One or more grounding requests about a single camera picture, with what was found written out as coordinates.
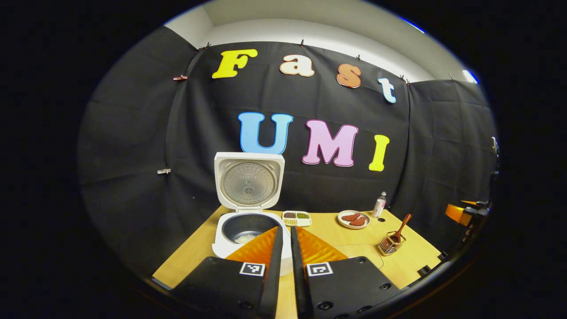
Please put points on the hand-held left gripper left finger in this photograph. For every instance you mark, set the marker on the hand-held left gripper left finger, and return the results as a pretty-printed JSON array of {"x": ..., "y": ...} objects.
[{"x": 273, "y": 274}]

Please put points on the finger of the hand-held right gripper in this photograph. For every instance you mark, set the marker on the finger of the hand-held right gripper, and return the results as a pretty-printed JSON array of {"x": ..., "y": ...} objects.
[
  {"x": 471, "y": 203},
  {"x": 458, "y": 215}
]

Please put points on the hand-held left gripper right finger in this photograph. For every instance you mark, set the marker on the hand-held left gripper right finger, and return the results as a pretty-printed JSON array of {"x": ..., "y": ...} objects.
[{"x": 299, "y": 279}]

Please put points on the white rice heap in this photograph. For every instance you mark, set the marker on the white rice heap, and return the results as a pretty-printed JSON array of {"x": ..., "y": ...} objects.
[{"x": 246, "y": 239}]

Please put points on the brown wooden spoon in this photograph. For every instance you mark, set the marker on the brown wooden spoon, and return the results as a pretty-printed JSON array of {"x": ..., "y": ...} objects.
[{"x": 401, "y": 228}]

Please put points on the white rice cooker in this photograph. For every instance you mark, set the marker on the white rice cooker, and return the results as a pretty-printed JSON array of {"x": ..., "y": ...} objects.
[{"x": 248, "y": 177}]

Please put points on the white divided bean tray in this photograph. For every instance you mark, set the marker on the white divided bean tray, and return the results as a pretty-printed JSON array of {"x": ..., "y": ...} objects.
[{"x": 297, "y": 218}]

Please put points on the white round plate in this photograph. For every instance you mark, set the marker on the white round plate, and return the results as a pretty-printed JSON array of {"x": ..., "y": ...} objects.
[{"x": 343, "y": 223}]

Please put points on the small clear bottle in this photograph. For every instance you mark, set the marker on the small clear bottle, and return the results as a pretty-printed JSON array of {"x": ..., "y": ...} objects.
[{"x": 379, "y": 206}]

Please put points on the red sausage piece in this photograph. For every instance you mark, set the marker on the red sausage piece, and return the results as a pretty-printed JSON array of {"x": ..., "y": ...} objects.
[
  {"x": 351, "y": 217},
  {"x": 358, "y": 221}
]

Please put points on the ceiling light panel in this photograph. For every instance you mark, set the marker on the ceiling light panel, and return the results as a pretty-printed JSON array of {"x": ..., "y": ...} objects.
[{"x": 470, "y": 76}]

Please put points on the silver cloth clip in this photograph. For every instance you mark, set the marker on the silver cloth clip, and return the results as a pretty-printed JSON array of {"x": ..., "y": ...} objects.
[{"x": 164, "y": 171}]

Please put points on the black backdrop cloth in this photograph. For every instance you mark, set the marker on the black backdrop cloth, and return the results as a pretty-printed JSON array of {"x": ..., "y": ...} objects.
[{"x": 133, "y": 155}]

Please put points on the copper cloth clip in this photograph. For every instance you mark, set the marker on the copper cloth clip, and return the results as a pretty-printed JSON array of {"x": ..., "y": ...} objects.
[{"x": 180, "y": 78}]

